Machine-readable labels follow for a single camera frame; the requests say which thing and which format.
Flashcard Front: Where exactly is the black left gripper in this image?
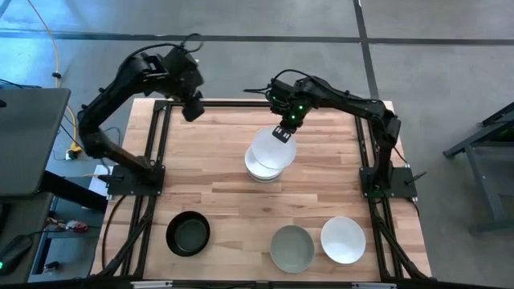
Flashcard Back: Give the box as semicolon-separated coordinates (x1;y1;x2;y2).
162;44;206;123

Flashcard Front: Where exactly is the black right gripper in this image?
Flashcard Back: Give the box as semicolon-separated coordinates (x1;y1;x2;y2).
267;78;320;145

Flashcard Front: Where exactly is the light grey bowl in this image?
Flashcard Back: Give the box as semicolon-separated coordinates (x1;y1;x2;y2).
269;224;316;275

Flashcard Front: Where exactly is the black bowl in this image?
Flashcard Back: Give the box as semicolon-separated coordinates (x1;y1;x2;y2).
165;210;211;258

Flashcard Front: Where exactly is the white paper sheet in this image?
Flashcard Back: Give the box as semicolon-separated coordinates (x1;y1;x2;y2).
86;164;110;197

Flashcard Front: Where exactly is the black desk crossbar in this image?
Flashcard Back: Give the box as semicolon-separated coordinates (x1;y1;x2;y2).
39;170;109;213

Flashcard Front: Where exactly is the dark grey desk top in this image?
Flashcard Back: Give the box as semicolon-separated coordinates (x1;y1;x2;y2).
0;88;72;197

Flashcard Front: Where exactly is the red and white connector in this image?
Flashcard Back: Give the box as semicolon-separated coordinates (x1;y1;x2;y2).
63;219;89;234

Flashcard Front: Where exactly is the dark grey side table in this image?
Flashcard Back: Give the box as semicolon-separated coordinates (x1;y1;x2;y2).
0;191;55;284

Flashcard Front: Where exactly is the dark metal workstation stand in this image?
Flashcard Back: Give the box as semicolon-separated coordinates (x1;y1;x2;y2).
443;102;514;236

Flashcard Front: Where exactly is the black computer mouse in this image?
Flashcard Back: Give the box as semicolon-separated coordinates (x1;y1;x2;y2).
0;234;35;276

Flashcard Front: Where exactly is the black aluminium frame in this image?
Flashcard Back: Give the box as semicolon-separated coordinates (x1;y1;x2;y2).
90;98;433;284

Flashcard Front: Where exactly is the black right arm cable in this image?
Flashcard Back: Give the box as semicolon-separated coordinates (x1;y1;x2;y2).
243;67;314;97

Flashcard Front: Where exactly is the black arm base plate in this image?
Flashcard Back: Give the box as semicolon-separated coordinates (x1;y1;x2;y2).
360;166;418;198
107;165;165;197

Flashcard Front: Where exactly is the yellow hanging cable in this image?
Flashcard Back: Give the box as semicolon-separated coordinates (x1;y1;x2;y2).
26;0;80;152

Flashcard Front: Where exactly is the black cable bundle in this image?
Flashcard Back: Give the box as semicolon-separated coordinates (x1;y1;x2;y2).
98;194;156;279
369;196;430;280

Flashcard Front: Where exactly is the silver metal bracket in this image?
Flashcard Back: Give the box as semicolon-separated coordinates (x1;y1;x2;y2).
351;282;398;289
126;281;173;289

